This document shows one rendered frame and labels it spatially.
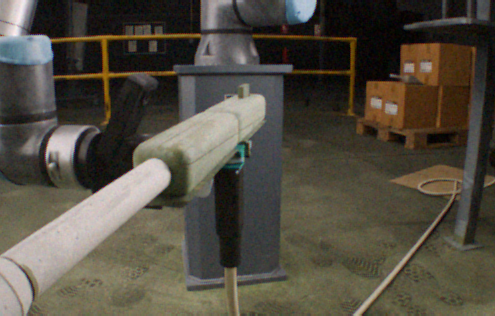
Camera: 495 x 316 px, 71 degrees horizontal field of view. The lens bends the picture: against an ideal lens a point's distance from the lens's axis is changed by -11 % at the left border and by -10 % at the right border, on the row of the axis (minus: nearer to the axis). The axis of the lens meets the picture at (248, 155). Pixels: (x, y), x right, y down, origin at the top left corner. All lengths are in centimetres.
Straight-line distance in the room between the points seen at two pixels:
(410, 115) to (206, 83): 251
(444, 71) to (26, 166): 332
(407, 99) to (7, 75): 301
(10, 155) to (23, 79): 11
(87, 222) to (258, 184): 89
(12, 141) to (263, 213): 74
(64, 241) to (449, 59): 350
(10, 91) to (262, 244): 82
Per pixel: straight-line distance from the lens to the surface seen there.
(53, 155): 53
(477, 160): 147
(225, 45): 106
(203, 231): 109
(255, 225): 111
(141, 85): 46
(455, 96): 366
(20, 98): 56
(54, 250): 18
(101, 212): 21
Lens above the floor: 64
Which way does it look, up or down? 13 degrees down
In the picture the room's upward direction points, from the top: straight up
